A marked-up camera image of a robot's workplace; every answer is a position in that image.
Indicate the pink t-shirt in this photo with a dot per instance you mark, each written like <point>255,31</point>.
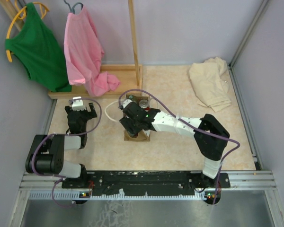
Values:
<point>83,54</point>

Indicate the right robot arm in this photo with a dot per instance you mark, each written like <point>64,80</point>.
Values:
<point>210,136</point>

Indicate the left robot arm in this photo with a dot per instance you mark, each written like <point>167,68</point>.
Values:
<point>46,155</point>

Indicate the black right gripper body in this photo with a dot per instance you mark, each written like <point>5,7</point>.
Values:
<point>127,123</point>

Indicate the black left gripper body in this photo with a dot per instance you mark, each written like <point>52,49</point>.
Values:
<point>86,116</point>

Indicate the green tank top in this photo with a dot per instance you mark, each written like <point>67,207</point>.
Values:
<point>38,50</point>

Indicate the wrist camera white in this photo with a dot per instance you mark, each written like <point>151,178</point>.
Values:
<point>77,104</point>
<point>126,103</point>

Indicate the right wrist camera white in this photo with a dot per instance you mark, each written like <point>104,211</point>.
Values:
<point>126,103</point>

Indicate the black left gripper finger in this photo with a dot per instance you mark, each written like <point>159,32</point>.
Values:
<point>68,109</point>
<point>92,112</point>

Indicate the white rope bag handle left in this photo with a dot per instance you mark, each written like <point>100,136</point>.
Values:
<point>113,112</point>

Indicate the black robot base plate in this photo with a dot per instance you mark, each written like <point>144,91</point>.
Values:
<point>140,183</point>

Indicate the red Coca-Cola can rear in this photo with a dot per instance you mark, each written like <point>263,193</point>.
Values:
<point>144,104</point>

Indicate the wooden clothes rack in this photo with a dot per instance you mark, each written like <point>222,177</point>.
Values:
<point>129,75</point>

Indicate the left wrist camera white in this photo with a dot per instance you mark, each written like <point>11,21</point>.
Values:
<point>77,104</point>

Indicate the beige crumpled cloth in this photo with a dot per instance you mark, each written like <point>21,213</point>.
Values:
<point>208,85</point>

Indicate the grey clothes hanger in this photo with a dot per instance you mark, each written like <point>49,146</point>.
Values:
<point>72,8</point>

